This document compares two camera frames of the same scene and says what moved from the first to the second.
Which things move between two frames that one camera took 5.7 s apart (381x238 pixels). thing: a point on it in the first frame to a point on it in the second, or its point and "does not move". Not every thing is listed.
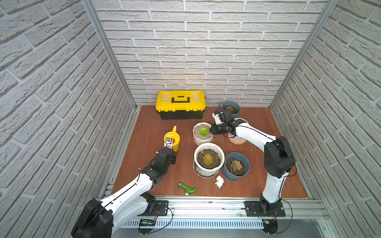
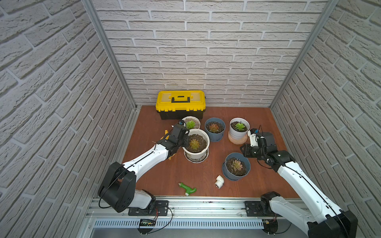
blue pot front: [235, 166] does not move
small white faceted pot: [202, 134] to [192, 122]
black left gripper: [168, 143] to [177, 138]
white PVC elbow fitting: [220, 182] does not move
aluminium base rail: [222, 213] does not move
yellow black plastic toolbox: [180, 105] does not move
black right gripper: [214, 131] to [245, 152]
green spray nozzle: [188, 190] does not move
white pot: [236, 139] does not move
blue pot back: [233, 107] to [215, 127]
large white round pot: [209, 158] to [197, 150]
